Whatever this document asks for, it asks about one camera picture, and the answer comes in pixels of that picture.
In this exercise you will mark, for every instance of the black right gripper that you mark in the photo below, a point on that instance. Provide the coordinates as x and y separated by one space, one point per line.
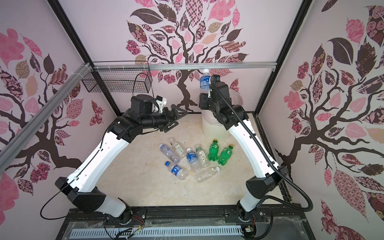
204 99

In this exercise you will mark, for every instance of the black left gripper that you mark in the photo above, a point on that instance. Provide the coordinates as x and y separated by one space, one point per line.
169 120

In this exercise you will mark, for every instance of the white cap blue label bottle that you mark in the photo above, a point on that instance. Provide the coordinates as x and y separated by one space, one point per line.
205 81

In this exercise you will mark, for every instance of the clear slim bottle white cap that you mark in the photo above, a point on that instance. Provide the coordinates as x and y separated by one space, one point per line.
169 153

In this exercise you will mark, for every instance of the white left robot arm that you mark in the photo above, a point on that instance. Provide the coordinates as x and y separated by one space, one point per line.
80 187

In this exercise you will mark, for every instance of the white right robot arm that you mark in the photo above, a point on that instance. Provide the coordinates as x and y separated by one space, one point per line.
267 172

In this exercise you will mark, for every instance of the pink plastic bin liner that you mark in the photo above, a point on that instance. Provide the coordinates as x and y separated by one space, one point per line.
236 100

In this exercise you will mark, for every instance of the white ribbed waste bin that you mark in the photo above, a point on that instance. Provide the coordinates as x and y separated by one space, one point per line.
212 129

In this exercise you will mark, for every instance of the clear bottle white green label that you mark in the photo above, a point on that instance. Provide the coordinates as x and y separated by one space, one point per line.
178 147

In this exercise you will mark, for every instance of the Pocari Sweat bottle blue label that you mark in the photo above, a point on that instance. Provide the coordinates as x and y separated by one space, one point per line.
193 160

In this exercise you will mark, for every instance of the green soda bottle left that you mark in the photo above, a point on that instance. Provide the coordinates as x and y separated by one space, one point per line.
213 151

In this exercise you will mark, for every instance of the green soda bottle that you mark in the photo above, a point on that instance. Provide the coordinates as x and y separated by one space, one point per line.
213 151
225 155

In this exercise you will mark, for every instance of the green soda bottle right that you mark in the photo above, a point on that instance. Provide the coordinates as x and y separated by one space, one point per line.
225 155

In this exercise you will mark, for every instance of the clear empty bottle white cap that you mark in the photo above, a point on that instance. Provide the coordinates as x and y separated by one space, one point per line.
206 174

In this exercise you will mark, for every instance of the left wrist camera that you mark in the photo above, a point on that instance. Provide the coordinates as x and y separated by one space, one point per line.
159 105

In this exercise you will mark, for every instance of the black wire mesh basket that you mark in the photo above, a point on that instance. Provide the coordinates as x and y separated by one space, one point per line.
119 77

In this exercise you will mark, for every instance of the silver aluminium rail back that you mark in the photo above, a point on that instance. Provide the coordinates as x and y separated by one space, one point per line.
200 66

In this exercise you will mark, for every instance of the silver aluminium rail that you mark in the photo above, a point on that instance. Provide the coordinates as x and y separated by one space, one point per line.
200 66
11 150

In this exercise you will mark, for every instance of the white slotted cable duct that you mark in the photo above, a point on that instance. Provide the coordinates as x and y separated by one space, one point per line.
154 232

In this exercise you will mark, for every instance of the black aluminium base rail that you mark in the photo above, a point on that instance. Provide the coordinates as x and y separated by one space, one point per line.
229 214

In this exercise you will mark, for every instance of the silver aluminium rail left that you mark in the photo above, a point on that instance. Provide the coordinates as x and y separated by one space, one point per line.
11 150

